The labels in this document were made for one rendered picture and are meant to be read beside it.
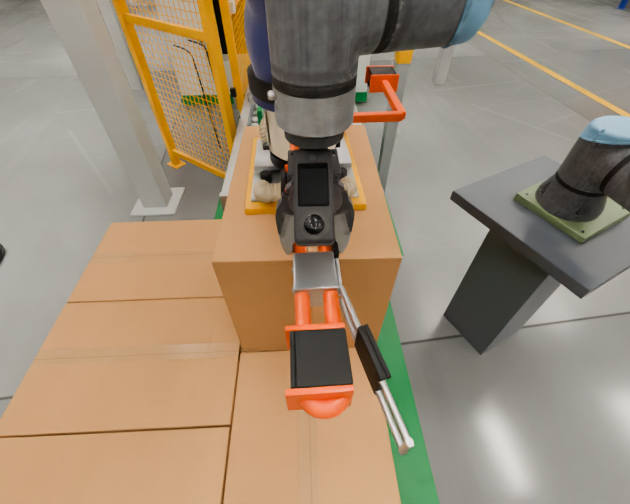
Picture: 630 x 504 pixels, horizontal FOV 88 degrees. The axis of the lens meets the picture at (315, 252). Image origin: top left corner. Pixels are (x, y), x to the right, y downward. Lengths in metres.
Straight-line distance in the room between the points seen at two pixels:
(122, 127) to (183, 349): 1.47
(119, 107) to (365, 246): 1.73
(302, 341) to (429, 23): 0.35
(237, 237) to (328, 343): 0.41
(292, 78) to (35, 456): 1.04
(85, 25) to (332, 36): 1.79
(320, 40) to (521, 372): 1.68
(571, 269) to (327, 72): 0.96
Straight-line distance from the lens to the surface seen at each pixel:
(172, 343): 1.10
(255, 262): 0.68
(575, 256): 1.21
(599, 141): 1.18
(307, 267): 0.47
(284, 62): 0.35
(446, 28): 0.40
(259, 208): 0.77
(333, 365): 0.38
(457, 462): 1.57
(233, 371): 1.01
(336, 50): 0.34
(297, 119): 0.36
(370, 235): 0.73
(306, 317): 0.43
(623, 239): 1.36
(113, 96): 2.15
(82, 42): 2.10
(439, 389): 1.63
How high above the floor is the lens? 1.45
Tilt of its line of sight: 47 degrees down
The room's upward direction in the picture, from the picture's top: straight up
